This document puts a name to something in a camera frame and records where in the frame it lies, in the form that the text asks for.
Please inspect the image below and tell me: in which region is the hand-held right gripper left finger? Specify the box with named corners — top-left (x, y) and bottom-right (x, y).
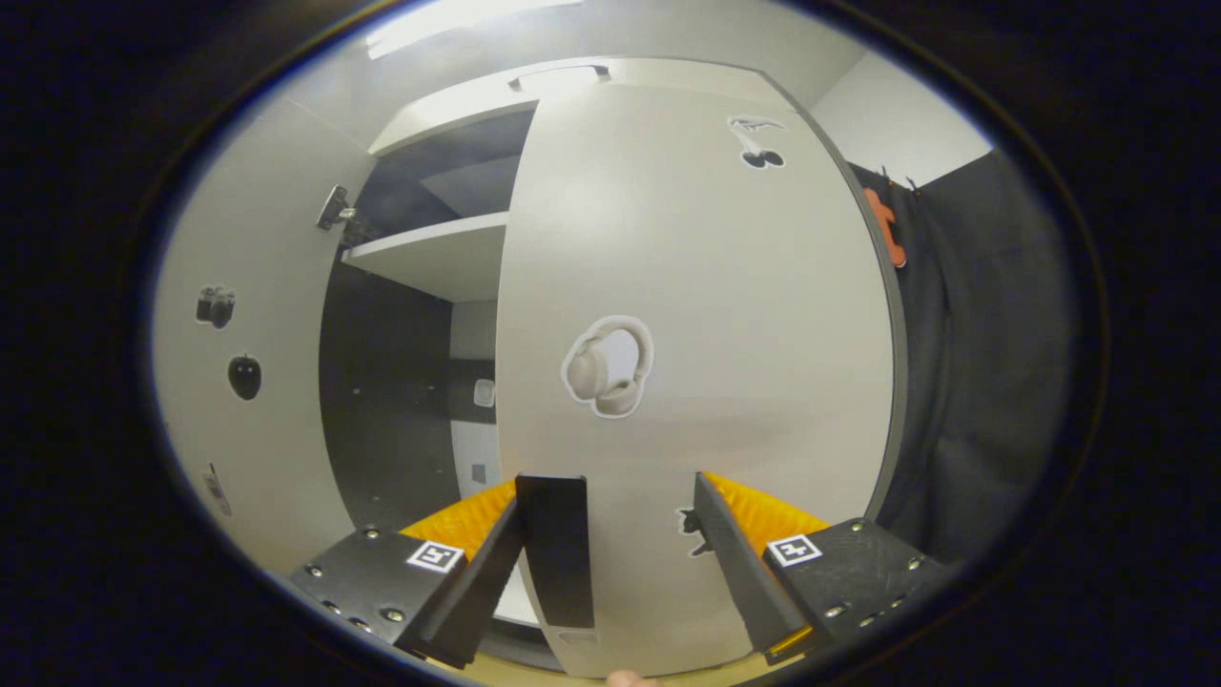
top-left (286, 479), bottom-right (526, 671)

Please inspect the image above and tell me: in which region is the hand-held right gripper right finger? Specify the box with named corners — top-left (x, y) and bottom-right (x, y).
top-left (693, 469), bottom-right (947, 667)

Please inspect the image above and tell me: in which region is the grey and beige cabinet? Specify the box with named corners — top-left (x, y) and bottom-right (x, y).
top-left (320, 57), bottom-right (909, 671)

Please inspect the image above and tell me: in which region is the beige cabinet door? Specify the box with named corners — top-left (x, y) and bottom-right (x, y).
top-left (153, 95), bottom-right (379, 575)
top-left (496, 81), bottom-right (907, 680)

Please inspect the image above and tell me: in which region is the beige cabinet shelf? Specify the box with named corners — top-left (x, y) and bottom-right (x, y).
top-left (341, 212), bottom-right (510, 304)

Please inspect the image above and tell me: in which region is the metal door hinge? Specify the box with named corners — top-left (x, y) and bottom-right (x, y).
top-left (316, 184), bottom-right (375, 247)

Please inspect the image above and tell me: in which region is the beige cabinet drawer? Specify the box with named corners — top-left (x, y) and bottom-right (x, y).
top-left (368, 57), bottom-right (793, 158)

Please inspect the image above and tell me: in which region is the black backdrop cloth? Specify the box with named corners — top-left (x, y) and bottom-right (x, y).
top-left (847, 151), bottom-right (1081, 566)

